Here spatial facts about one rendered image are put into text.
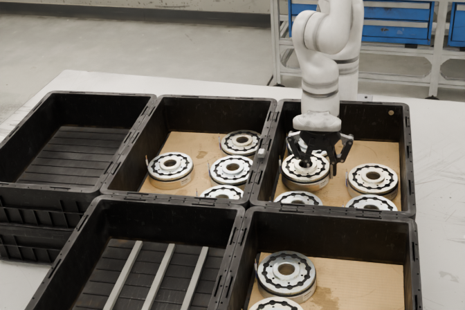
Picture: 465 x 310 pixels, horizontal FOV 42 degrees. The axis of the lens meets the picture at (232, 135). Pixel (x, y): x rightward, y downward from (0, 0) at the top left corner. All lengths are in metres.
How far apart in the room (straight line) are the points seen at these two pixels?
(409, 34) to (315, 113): 2.03
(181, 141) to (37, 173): 0.35
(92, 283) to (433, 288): 0.67
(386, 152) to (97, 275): 0.69
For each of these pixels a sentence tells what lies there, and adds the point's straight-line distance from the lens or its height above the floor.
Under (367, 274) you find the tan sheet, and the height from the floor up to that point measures 0.83.
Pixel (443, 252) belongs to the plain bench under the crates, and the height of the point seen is 0.70.
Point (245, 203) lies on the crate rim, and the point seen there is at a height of 0.93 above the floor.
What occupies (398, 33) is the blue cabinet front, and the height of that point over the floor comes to 0.37.
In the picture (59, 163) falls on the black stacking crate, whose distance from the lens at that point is 1.51.
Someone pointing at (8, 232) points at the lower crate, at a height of 0.80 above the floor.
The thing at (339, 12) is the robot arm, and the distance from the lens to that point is 1.10.
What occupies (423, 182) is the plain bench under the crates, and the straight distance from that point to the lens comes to 1.56.
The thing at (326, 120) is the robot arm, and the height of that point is 1.04.
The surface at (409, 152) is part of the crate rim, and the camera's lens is 1.25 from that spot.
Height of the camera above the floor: 1.64
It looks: 33 degrees down
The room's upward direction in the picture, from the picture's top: 5 degrees counter-clockwise
